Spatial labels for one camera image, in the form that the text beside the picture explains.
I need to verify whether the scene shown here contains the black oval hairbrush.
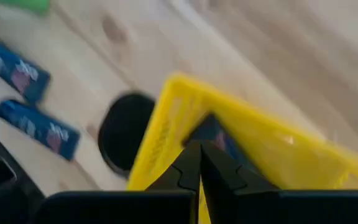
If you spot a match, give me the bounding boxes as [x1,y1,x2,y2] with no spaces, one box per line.
[97,91,157,178]

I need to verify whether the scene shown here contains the yellow plastic basket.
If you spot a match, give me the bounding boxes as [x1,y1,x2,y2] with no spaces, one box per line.
[126,73,358,224]

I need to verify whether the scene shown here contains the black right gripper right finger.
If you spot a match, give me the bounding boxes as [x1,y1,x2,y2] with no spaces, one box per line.
[201,140,279,224]

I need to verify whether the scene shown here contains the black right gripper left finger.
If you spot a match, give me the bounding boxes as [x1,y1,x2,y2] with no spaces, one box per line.
[146,140,202,191]

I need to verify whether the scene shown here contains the navy blue toiletry tube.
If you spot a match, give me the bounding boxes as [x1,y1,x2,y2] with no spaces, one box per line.
[0,35,51,103]
[183,113,260,175]
[0,99,81,161]

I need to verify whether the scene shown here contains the green Pert shampoo bottle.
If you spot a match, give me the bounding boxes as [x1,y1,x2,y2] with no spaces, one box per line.
[0,0,51,14]

